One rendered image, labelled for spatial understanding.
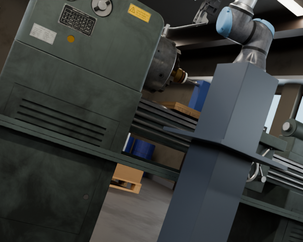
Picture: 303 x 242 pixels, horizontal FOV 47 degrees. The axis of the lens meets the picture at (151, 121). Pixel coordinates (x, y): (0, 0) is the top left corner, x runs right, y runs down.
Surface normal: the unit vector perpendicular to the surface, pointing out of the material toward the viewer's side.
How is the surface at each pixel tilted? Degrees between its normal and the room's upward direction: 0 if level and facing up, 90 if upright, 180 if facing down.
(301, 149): 90
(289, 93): 90
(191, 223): 90
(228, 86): 90
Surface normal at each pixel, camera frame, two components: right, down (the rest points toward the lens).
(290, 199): 0.40, 0.07
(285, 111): -0.80, -0.32
